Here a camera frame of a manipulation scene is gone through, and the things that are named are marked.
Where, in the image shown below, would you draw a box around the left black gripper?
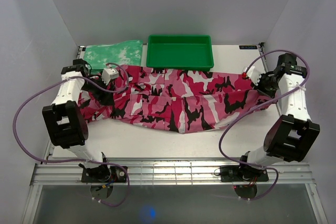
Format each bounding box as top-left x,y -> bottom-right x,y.
81,73 -> 115,106

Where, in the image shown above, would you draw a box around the pink camouflage trousers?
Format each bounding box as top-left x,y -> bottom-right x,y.
78,65 -> 268,134

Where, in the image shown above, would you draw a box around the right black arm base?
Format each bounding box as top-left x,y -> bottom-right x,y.
214,165 -> 269,182

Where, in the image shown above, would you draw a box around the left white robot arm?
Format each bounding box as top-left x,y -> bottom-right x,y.
42,59 -> 109,163

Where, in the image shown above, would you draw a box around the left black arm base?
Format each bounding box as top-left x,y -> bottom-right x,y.
81,165 -> 128,183

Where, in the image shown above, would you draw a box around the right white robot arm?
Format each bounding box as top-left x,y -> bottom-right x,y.
237,52 -> 320,180

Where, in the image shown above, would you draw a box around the folded green white trousers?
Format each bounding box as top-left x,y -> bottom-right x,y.
82,40 -> 143,71

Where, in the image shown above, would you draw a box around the dark label sticker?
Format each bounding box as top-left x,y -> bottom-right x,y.
239,45 -> 258,50

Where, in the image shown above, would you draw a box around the green plastic tray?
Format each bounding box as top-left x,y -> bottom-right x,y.
146,35 -> 214,71

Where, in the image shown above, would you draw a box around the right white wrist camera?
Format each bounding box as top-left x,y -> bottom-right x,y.
241,66 -> 262,86

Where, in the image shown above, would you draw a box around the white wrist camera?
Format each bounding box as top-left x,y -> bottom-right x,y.
101,68 -> 119,85
241,66 -> 262,86

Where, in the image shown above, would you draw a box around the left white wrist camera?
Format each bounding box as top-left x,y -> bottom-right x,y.
101,68 -> 119,85

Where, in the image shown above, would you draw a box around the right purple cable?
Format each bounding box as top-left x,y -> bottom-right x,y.
219,49 -> 312,201

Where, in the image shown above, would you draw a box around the purple cable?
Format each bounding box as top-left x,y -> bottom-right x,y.
12,62 -> 131,207
219,49 -> 312,201

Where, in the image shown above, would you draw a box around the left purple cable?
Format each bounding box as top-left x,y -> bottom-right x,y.
12,62 -> 131,207

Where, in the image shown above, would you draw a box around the aluminium rail frame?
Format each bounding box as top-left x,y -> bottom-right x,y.
30,42 -> 316,224

